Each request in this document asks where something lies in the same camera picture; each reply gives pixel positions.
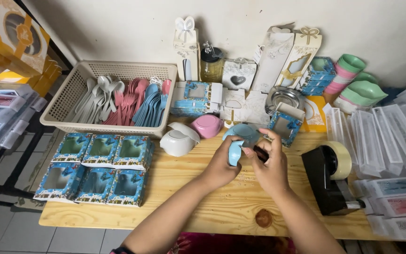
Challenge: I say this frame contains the open blue gift box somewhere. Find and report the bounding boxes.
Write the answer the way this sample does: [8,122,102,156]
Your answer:
[266,102,306,149]

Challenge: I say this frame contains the rack with packed cutlery boxes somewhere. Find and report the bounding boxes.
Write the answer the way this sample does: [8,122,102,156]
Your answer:
[0,79,48,151]

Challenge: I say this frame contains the bunch of white plastic spoons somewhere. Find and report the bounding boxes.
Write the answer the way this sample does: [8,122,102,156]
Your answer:
[70,75,125,124]

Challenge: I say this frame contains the white heart window box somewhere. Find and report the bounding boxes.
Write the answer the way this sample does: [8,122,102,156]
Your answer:
[221,57,257,92]

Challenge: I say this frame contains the pink plastic bowl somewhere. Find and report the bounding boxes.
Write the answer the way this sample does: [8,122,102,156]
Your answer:
[190,114,224,139]

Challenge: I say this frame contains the stack of metal plates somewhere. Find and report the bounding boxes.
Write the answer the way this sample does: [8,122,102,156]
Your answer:
[264,86,306,117]

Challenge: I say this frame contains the blue plastic bowl lid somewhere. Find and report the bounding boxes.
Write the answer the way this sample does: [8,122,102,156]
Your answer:
[228,140,245,167]

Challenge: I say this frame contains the tall white patterned box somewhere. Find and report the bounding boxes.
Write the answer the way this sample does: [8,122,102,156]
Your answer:
[250,23,295,94]

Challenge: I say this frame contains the tall white bow box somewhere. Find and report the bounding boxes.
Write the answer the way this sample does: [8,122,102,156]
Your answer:
[173,16,200,82]

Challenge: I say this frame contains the stack of flat blue cartons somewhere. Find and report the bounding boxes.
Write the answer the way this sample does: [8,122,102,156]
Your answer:
[170,81,223,118]

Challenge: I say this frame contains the white flat folded cartons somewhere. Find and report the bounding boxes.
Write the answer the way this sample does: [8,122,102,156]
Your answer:
[220,88,271,128]

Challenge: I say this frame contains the white lidded plastic bowl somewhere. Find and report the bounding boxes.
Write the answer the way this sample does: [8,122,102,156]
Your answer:
[159,122,201,157]

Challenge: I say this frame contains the stack of pink green cups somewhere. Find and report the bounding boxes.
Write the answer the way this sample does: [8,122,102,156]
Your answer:
[324,54,366,95]

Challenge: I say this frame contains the bunch of blue plastic spoons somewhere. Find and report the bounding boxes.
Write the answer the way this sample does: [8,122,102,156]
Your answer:
[132,83,168,128]

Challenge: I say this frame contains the clear tape roll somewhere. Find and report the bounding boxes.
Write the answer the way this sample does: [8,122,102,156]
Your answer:
[321,141,352,181]

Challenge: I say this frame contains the stack of green bowls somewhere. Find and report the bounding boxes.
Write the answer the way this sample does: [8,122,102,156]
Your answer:
[333,72,389,114]

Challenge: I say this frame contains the stack of yellow gold boxes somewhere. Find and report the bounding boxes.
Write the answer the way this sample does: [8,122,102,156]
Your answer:
[0,0,63,98]

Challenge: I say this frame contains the pile of blue packed boxes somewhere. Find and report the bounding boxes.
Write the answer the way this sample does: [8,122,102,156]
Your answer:
[296,56,336,96]

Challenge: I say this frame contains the person's pink clothing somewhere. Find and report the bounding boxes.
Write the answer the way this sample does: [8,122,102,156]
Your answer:
[109,232,297,254]

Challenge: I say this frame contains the person's right hand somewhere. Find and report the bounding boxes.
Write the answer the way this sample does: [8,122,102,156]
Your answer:
[242,128,290,193]

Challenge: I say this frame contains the pile of packed cutlery boxes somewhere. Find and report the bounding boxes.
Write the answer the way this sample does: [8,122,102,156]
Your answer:
[352,175,406,241]

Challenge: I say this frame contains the yellow flat carton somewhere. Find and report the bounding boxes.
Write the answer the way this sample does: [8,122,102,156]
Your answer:
[300,95,328,133]

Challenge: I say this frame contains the glass jar with black lid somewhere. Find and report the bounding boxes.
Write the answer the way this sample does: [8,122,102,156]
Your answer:
[200,41,225,84]

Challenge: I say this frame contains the bunch of pink plastic forks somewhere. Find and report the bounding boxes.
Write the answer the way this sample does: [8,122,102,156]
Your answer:
[101,78,172,127]

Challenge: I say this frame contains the black tape dispenser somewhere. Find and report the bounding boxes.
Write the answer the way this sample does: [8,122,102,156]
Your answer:
[301,145,366,216]

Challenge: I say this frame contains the person's left hand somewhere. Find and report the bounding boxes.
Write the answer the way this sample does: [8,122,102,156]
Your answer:
[202,135,245,185]

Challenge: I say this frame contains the beige plastic basket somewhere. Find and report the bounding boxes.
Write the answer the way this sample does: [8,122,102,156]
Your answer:
[40,60,178,139]

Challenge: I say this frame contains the tall white gold window box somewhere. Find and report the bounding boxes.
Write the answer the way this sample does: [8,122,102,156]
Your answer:
[274,27,323,89]

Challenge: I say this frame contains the blue plastic bowl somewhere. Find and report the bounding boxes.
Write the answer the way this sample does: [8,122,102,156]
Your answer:
[222,123,261,149]

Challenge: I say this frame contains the group of blue window boxes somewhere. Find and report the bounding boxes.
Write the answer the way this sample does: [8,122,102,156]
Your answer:
[33,132,156,207]

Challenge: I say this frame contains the pile of clear plastic boxes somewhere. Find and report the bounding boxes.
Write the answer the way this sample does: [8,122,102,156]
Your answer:
[323,87,406,179]

